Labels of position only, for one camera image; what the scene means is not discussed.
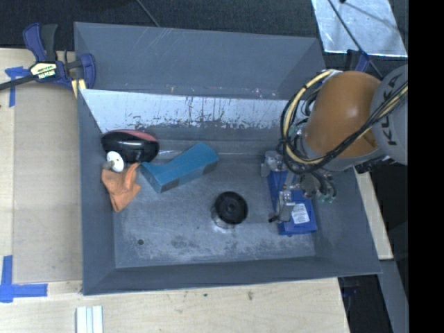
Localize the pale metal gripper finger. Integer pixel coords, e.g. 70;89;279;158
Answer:
278;189;296;223

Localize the blue spray bottle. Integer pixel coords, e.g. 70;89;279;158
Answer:
260;150;318;237

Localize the black round cap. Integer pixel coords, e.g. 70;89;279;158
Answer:
210;191;249;228

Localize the grey metal bin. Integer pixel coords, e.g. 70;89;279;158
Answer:
73;21;383;296

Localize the blue angled block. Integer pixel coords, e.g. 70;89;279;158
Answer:
139;142;220;194

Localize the black and red oval object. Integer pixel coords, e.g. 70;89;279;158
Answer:
101;129;161;164

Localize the orange cloth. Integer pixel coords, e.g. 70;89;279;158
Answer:
101;162;142;214

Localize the white round knob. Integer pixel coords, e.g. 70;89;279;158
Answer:
103;151;126;174

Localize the pale wood board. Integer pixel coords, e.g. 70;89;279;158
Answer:
11;49;85;284

